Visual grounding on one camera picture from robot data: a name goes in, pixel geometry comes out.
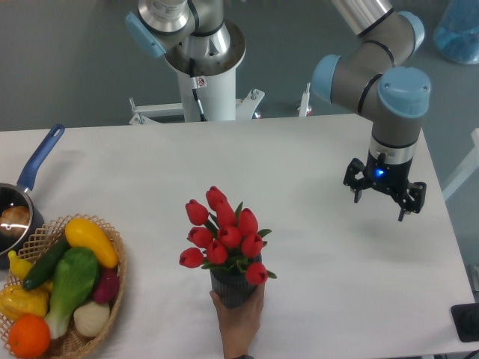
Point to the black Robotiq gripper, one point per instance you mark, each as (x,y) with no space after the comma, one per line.
(389,179)

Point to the red tulip bouquet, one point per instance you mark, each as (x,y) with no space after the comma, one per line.
(225,240)

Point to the dark grey ribbed vase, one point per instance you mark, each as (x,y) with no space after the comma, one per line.
(234,281)

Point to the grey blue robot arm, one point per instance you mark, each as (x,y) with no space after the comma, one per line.
(373,82)

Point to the person's hand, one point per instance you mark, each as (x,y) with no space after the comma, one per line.
(238,326)

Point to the blue plastic bag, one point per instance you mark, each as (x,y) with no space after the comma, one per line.
(456,35)

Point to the black device at table edge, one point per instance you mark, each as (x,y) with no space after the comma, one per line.
(465,317)

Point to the purple red radish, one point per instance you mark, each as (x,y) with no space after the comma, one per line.
(107,287)

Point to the yellow squash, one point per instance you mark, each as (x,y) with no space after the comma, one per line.
(82,232)

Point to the green bok choy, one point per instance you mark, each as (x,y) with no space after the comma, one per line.
(73,281)

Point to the white garlic bulb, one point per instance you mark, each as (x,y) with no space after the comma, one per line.
(91,318)

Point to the green cucumber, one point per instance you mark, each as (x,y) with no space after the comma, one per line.
(44,267)

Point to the woven wicker basket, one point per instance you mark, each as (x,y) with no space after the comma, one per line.
(73,344)

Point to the bread roll in saucepan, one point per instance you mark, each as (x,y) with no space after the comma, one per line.
(15,221)

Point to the small yellow pear gourd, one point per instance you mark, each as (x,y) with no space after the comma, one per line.
(18,266)

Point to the yellow pumpkin gourd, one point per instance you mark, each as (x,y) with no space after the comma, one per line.
(17,302)

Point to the orange fruit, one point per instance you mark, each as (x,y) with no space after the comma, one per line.
(29,337)

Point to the white frame bar right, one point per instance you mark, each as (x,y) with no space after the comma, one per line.
(463,170)

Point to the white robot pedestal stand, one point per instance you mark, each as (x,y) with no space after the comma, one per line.
(206,69)

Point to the blue handled saucepan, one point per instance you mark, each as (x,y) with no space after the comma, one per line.
(18,194)

